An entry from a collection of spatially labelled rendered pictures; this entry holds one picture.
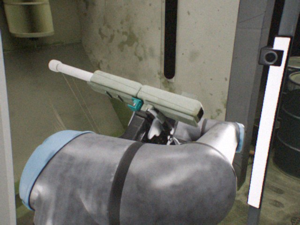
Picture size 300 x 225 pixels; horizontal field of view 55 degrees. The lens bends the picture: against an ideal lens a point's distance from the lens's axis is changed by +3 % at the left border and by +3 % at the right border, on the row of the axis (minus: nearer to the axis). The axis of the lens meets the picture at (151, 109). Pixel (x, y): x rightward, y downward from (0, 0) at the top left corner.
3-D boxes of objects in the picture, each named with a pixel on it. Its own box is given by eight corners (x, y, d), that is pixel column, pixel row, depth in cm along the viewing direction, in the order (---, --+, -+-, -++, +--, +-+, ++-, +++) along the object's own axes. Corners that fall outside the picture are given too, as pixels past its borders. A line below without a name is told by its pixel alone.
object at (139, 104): (143, 116, 65) (147, 108, 66) (135, 108, 62) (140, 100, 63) (134, 113, 67) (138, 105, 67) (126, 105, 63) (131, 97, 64)
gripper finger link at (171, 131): (168, 127, 63) (172, 140, 71) (171, 121, 64) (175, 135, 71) (150, 119, 65) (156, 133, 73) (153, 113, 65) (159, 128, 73)
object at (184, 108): (162, 202, 55) (210, 104, 61) (153, 197, 51) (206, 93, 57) (19, 124, 80) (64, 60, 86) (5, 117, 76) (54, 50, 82)
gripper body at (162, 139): (153, 153, 65) (167, 170, 75) (170, 123, 68) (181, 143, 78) (128, 141, 69) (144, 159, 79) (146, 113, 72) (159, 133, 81)
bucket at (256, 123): (272, 155, 298) (276, 131, 287) (244, 146, 314) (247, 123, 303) (280, 144, 321) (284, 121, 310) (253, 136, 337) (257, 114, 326)
